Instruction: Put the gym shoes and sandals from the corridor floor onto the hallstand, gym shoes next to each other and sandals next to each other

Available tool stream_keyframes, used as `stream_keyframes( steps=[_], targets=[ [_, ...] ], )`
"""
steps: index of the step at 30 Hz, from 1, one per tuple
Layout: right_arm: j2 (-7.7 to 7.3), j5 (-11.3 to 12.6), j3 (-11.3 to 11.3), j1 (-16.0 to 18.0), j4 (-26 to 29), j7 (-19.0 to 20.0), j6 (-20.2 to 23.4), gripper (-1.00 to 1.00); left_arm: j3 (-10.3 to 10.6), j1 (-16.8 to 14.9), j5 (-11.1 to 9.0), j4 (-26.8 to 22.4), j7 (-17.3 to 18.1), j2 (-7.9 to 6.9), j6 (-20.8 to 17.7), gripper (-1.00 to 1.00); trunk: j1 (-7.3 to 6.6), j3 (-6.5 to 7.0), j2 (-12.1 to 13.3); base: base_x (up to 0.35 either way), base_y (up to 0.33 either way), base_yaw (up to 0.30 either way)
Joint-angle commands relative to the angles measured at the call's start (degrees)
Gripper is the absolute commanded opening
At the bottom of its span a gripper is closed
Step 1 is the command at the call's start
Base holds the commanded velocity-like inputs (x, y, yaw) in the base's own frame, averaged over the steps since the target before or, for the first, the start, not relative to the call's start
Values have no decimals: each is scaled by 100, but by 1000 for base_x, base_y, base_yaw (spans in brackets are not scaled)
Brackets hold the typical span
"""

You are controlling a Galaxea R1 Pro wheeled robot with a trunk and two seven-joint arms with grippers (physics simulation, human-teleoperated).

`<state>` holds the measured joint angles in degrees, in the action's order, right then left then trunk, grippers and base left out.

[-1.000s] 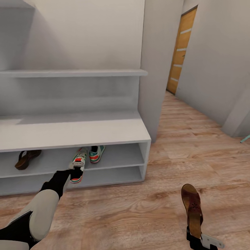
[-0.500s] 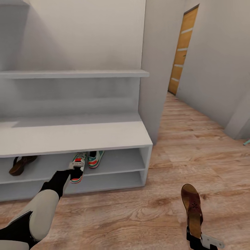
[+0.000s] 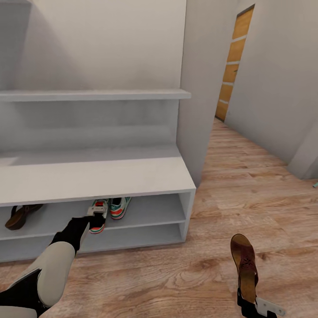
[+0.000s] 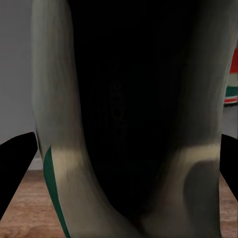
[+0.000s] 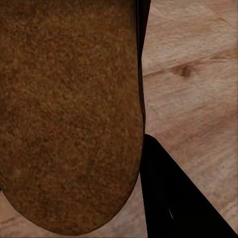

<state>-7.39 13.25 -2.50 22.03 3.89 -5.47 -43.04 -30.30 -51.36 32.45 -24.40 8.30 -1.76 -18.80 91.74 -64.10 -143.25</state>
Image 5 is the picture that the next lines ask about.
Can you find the sandal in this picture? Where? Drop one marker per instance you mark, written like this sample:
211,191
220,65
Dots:
72,111

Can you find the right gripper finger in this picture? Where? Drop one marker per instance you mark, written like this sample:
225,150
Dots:
174,206

